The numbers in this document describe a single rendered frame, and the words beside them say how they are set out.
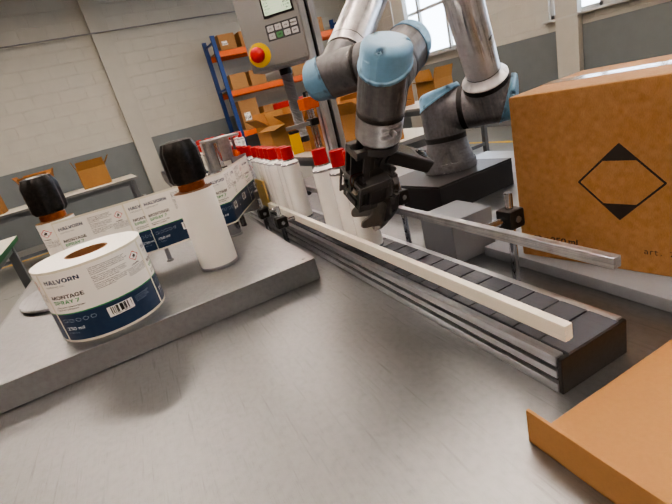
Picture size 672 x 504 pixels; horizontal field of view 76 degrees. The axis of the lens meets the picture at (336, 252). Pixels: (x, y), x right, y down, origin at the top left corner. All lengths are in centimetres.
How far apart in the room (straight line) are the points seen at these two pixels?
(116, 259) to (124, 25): 817
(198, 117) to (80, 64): 199
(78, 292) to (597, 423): 80
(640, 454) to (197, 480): 45
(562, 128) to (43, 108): 836
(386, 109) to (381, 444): 44
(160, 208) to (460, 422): 93
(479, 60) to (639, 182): 58
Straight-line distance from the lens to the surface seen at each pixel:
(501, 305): 57
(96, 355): 91
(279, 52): 125
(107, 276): 89
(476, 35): 115
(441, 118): 127
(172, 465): 61
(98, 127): 868
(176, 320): 89
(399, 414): 55
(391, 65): 63
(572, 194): 75
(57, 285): 91
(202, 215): 100
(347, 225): 91
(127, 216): 123
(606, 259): 55
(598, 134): 72
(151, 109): 878
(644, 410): 55
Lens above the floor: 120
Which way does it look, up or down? 20 degrees down
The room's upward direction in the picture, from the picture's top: 15 degrees counter-clockwise
